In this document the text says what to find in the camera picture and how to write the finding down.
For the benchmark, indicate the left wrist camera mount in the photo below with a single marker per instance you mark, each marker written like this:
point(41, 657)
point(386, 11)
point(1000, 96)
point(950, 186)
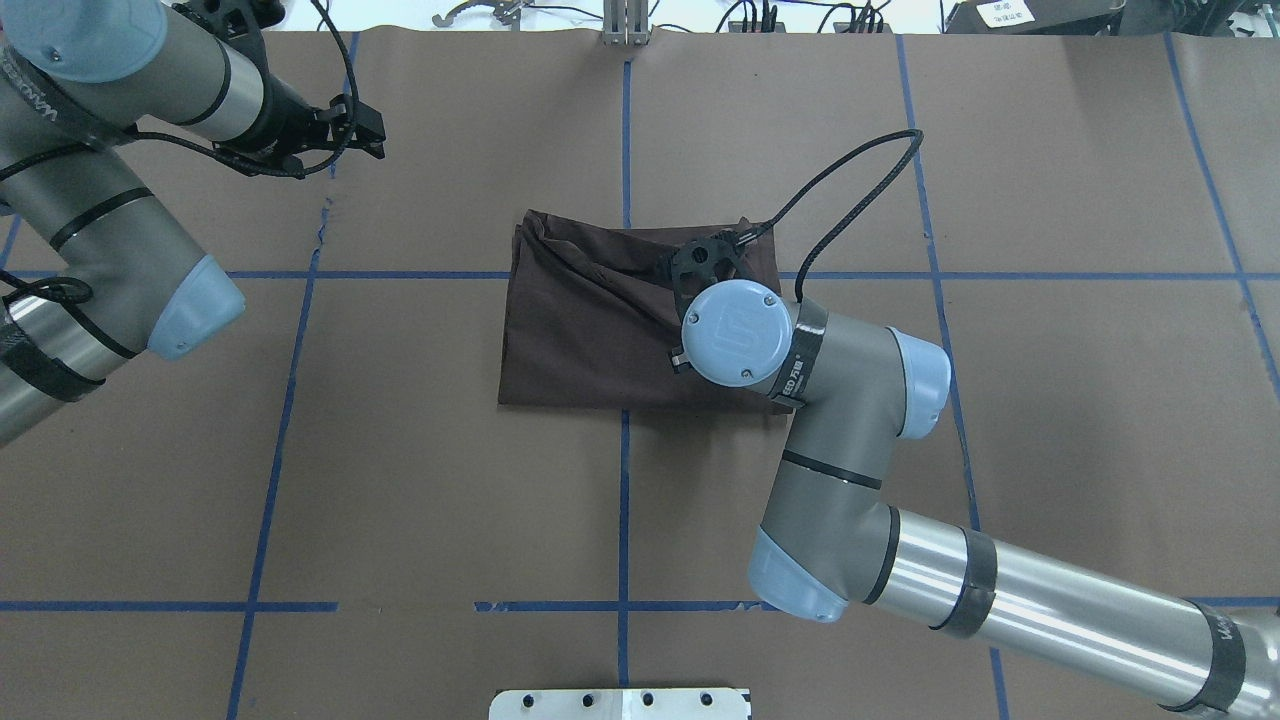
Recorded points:
point(233, 20)

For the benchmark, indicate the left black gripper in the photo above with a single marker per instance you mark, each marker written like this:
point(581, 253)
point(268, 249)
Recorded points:
point(283, 116)

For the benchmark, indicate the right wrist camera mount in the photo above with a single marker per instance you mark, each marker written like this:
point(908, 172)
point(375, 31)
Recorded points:
point(698, 264)

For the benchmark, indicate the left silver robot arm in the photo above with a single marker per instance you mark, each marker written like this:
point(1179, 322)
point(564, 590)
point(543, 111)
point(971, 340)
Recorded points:
point(82, 79)

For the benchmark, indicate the dark brown t-shirt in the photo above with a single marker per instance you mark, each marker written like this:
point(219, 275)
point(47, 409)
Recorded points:
point(584, 329)

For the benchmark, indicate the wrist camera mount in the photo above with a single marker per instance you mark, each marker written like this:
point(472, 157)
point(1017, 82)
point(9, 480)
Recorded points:
point(698, 264)
point(233, 20)

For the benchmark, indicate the aluminium frame post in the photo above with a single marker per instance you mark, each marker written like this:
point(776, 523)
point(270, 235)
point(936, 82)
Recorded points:
point(626, 23)

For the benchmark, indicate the black labelled box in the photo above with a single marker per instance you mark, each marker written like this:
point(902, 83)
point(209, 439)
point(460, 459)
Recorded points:
point(1031, 17)

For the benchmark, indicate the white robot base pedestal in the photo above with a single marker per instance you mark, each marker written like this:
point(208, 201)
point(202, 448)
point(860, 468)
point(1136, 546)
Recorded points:
point(623, 703)

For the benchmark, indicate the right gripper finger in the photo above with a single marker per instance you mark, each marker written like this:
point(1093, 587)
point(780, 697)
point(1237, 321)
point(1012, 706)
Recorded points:
point(679, 360)

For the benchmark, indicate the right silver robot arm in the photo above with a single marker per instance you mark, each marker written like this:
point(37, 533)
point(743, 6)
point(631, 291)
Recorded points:
point(1064, 494)

